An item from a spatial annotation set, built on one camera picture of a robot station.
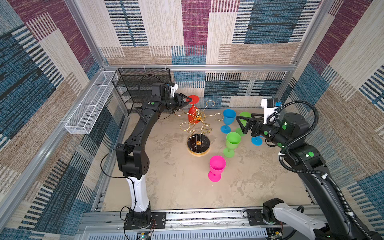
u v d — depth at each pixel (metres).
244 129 0.55
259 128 0.54
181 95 0.76
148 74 0.76
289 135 0.46
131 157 0.52
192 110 0.89
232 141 0.89
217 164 0.79
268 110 0.53
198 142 0.99
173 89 0.78
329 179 0.40
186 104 0.85
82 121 0.91
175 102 0.75
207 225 0.73
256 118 0.53
